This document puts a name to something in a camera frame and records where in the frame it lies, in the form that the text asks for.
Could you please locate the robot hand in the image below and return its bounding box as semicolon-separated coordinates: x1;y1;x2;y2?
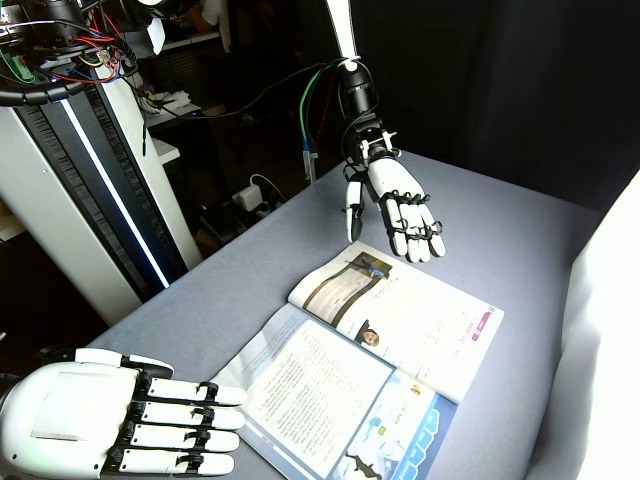
342;155;447;265
0;347;250;480

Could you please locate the black backdrop curtain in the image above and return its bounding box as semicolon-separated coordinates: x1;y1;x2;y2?
349;0;640;221

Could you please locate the open illustrated book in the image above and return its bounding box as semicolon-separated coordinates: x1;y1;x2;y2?
212;239;505;480

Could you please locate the black head unit with wires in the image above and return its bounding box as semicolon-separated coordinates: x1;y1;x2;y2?
0;0;166;109

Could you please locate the white power adapter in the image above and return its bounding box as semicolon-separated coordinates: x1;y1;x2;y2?
236;183;264;209

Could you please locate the green cable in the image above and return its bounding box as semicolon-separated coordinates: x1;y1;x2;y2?
298;67;326;144

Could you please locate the grey table cloth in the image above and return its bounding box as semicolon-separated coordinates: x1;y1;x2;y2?
87;149;606;480

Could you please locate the blue and white cable connector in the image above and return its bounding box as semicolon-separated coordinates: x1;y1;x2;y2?
301;136;320;185

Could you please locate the white side shelf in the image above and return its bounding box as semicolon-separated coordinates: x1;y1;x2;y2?
148;136;182;166

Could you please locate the white robot body column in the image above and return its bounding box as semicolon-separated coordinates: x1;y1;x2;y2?
0;64;204;326

